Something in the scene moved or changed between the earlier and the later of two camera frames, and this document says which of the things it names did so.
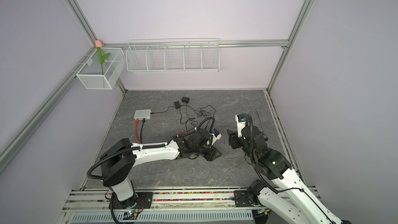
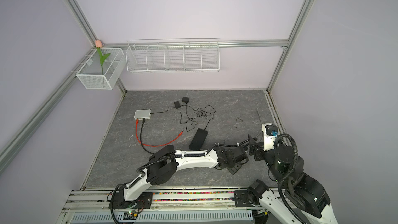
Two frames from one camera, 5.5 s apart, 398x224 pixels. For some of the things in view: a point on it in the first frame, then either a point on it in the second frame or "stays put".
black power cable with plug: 152,113 stays put
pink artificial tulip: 98,43 stays put
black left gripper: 211,156 -> 234,170
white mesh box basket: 102,68 stays put
